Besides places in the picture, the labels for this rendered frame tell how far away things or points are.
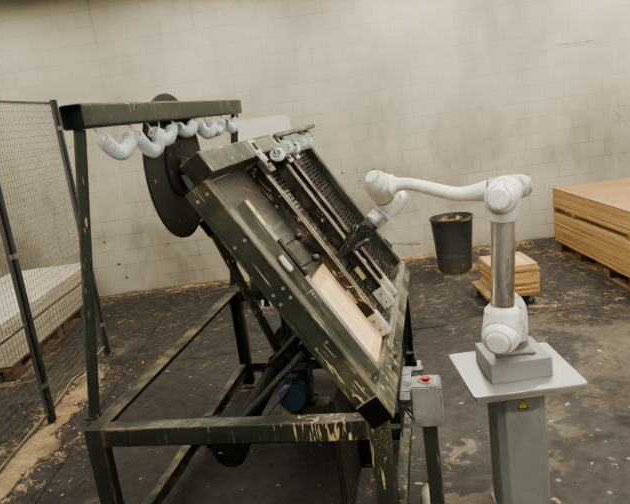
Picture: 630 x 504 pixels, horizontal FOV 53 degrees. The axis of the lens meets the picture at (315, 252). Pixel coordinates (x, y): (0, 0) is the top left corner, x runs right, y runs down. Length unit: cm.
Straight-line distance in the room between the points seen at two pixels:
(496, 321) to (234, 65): 606
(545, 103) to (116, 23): 544
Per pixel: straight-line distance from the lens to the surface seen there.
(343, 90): 821
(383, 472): 281
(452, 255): 746
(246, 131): 682
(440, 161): 840
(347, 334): 281
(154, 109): 331
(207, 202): 253
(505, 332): 279
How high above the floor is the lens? 205
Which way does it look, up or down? 12 degrees down
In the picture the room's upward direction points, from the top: 8 degrees counter-clockwise
